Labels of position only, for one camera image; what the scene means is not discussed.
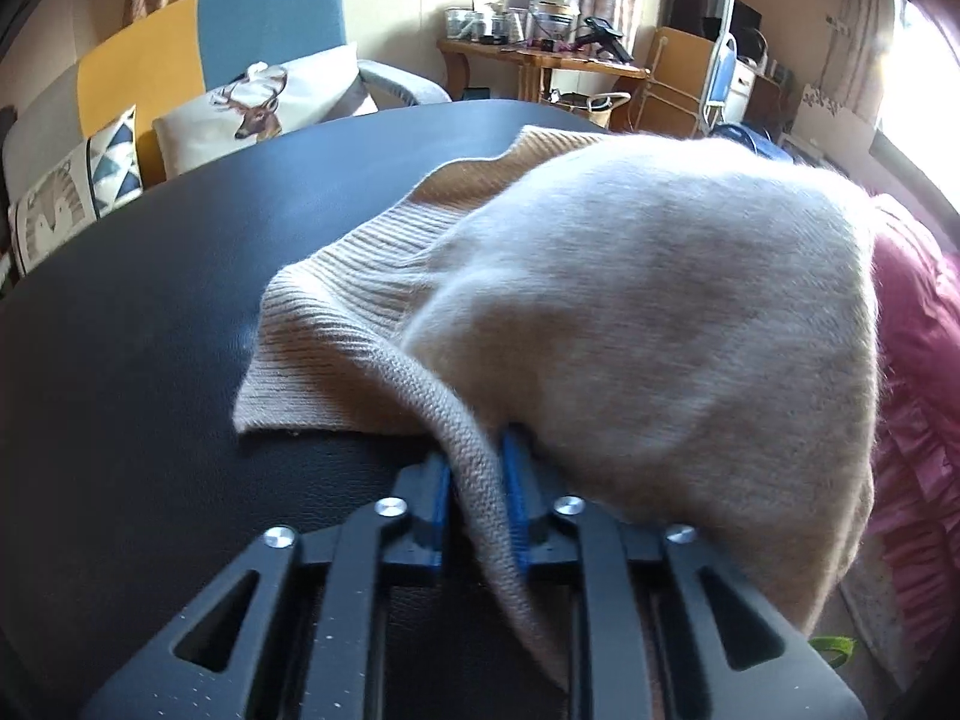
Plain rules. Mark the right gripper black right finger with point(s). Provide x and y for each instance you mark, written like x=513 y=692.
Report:
x=661 y=623

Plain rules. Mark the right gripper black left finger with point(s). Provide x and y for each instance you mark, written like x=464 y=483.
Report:
x=295 y=626

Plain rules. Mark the beige knit sweater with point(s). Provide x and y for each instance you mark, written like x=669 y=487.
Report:
x=688 y=331

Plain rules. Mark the pink ruffled bedspread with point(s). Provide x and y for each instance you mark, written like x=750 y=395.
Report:
x=915 y=460

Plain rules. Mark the tiger print cushion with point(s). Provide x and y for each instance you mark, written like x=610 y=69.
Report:
x=95 y=178

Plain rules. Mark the blue child bicycle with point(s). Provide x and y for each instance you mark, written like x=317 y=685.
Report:
x=753 y=141

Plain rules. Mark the deer print cushion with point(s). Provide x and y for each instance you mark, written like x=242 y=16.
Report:
x=264 y=102

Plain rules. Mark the wooden side table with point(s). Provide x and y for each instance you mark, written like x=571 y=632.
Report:
x=534 y=68

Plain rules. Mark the black hair dryer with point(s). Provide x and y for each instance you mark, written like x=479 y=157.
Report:
x=598 y=32

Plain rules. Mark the grey yellow blue sofa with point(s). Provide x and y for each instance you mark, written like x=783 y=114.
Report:
x=164 y=61

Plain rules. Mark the clear storage jar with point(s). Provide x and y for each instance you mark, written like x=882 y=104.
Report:
x=551 y=20

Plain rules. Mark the black monitor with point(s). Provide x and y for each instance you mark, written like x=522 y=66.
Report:
x=703 y=18

